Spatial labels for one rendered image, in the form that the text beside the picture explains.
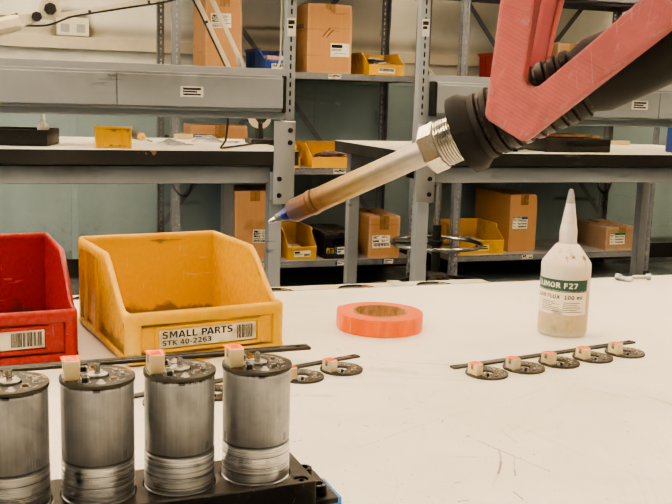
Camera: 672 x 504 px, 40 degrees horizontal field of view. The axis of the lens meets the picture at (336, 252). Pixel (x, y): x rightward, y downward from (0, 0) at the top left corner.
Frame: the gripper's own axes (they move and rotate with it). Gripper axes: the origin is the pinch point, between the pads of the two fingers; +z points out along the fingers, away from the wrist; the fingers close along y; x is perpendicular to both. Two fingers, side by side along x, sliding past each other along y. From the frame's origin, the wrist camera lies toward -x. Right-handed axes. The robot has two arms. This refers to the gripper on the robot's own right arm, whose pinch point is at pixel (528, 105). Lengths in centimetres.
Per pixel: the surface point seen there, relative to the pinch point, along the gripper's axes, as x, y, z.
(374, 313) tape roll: -7.7, -32.7, 21.4
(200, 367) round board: -4.9, 1.0, 13.4
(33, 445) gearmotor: -6.9, 5.7, 16.6
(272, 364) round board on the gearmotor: -3.1, -0.4, 12.3
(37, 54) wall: -271, -324, 131
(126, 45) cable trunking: -245, -349, 110
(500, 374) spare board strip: 2.4, -23.8, 16.4
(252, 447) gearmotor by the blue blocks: -1.9, 0.6, 14.9
